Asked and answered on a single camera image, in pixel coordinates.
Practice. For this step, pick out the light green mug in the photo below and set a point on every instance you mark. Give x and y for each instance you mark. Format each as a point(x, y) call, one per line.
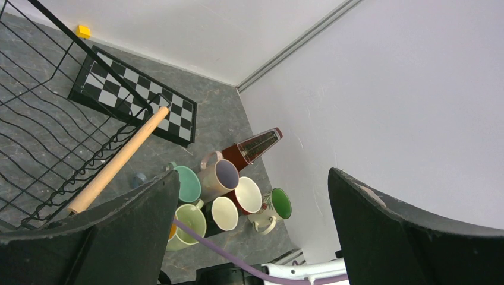
point(191, 216)

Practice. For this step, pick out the black wire dish rack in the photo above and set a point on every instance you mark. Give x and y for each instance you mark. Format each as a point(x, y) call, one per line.
point(65, 113)

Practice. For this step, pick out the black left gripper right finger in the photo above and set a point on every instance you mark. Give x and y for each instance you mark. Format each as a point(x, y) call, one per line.
point(387, 241)

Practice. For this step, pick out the small green teacup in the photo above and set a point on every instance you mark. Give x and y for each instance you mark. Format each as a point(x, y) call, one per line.
point(190, 187)

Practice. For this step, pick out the pink iridescent mug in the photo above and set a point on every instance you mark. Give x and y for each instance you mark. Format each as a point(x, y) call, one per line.
point(217, 176)

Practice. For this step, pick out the cream mug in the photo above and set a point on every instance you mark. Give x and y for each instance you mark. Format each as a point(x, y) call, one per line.
point(276, 206)

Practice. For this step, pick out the glossy black mug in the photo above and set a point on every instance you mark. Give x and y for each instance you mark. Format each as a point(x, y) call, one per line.
point(221, 216)

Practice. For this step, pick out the brown wooden metronome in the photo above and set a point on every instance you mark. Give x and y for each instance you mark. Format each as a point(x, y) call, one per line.
point(244, 153)

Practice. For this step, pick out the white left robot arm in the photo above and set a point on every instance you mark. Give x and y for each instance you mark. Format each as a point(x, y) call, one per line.
point(307, 272)

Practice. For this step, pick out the small yellow cube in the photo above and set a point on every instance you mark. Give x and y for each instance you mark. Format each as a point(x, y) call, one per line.
point(83, 32)

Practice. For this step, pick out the red floral mug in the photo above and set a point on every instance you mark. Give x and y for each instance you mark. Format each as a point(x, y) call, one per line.
point(246, 196)

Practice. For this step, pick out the aluminium rail frame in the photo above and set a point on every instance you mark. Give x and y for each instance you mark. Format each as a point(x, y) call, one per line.
point(293, 257)

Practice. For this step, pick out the grey blue mug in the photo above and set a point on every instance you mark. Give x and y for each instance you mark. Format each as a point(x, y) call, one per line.
point(137, 180)

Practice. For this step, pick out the black white chessboard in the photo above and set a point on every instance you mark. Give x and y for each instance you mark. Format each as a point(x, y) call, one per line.
point(173, 114)

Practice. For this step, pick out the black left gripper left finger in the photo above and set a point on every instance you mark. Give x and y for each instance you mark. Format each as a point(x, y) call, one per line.
point(122, 241)

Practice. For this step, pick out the right wooden rack handle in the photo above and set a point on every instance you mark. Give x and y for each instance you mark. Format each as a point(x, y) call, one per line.
point(84, 199)

